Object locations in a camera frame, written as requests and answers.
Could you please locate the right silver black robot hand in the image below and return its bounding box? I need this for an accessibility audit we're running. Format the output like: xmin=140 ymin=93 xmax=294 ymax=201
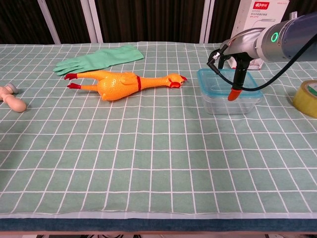
xmin=217 ymin=27 xmax=267 ymax=102

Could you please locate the blue container lid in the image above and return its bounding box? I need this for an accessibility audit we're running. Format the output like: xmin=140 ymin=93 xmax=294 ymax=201
xmin=197 ymin=68 xmax=264 ymax=99

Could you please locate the clear plastic container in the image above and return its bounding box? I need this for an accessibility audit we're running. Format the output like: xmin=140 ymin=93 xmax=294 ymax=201
xmin=202 ymin=93 xmax=262 ymax=115

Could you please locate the white desk lamp carton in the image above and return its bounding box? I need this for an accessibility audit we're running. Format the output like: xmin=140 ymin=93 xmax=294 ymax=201
xmin=227 ymin=0 xmax=290 ymax=70

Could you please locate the yellow packing tape roll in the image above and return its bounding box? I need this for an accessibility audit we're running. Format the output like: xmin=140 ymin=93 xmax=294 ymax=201
xmin=292 ymin=79 xmax=317 ymax=118

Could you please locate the black pleated curtain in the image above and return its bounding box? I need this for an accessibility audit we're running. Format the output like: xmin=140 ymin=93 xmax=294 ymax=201
xmin=0 ymin=0 xmax=317 ymax=45

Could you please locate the yellow rubber chicken toy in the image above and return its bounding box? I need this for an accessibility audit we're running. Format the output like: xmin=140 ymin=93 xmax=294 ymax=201
xmin=64 ymin=70 xmax=188 ymax=102

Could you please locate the green rubber glove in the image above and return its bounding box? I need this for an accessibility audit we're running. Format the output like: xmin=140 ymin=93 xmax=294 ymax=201
xmin=53 ymin=45 xmax=145 ymax=76

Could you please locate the green white checkered tablecloth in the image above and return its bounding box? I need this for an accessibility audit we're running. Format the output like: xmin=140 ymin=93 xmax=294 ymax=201
xmin=0 ymin=41 xmax=317 ymax=220

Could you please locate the dark blue under cloth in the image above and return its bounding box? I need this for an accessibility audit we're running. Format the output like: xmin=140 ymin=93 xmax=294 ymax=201
xmin=0 ymin=218 xmax=317 ymax=233

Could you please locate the beige wooden massage hammer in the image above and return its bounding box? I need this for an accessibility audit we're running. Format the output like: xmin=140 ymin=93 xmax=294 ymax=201
xmin=0 ymin=83 xmax=27 ymax=113

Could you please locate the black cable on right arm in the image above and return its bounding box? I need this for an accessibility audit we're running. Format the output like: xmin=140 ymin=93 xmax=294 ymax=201
xmin=207 ymin=37 xmax=317 ymax=93

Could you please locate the wide white metal post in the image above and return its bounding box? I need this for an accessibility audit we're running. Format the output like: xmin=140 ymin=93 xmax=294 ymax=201
xmin=88 ymin=0 xmax=104 ymax=44

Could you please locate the thin grey metal post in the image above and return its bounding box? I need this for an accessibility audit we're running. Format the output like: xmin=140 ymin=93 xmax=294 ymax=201
xmin=37 ymin=0 xmax=61 ymax=45

